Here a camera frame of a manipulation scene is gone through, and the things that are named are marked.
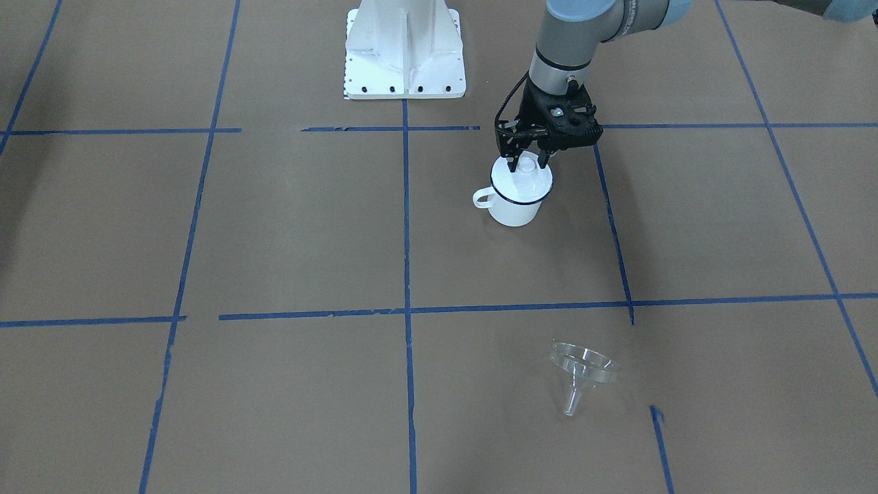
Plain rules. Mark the white enamel mug lid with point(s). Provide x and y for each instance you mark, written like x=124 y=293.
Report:
x=528 y=184

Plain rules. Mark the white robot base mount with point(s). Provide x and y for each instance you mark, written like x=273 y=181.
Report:
x=403 y=49

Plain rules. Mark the white enamel mug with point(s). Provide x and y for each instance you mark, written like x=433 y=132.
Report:
x=503 y=211

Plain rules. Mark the clear plastic funnel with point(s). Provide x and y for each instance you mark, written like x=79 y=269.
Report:
x=585 y=369

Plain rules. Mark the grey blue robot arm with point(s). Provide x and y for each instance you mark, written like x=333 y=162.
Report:
x=571 y=31

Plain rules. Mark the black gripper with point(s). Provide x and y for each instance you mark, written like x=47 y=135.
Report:
x=530 y=111

